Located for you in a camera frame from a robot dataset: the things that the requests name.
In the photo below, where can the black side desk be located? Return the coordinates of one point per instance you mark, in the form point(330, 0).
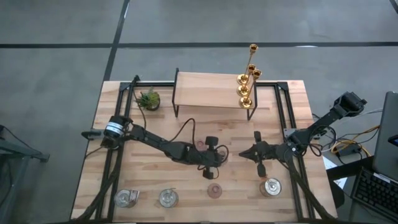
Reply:
point(348, 168)

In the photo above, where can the glass jar candle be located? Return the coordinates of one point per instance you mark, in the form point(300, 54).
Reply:
point(271, 187)
point(168, 198)
point(124, 198)

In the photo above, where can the grey metal stand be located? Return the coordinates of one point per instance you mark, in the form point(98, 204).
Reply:
point(18, 152)

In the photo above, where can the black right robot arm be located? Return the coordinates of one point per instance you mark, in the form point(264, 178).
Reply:
point(323, 121)

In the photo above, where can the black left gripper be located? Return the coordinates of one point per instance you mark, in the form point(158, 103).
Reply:
point(199, 155)

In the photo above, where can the white paper sheet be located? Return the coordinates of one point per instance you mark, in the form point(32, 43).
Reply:
point(328, 163)

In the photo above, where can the grey metal mounting plate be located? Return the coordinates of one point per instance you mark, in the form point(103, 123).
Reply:
point(288, 132)

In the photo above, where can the succulent plant black pot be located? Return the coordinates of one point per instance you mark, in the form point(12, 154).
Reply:
point(149, 100)

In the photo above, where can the tall gold candlestick holder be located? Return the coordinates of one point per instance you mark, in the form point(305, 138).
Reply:
point(245, 103)

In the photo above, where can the small black bracket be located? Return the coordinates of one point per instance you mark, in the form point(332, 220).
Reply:
point(91, 134)

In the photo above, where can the black keyboard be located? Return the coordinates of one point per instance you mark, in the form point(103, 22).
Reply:
point(376, 194)

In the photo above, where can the wooden shelf riser black legs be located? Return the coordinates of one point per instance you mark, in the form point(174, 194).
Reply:
point(208, 90)

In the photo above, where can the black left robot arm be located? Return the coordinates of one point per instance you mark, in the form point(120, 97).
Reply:
point(149, 140)

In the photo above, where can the grey laptop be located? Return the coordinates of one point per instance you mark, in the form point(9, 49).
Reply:
point(387, 137)

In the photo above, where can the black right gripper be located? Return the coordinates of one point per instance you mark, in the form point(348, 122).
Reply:
point(270, 152)

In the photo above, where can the medium gold candlestick holder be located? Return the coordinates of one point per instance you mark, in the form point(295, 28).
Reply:
point(242, 79)

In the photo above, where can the short gold candlestick holder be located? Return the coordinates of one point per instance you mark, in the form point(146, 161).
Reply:
point(243, 91)

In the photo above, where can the black aluminium rig frame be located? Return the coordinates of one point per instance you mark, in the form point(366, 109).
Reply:
point(155, 84)

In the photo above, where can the black power adapter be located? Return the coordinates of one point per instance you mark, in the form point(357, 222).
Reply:
point(346, 151)

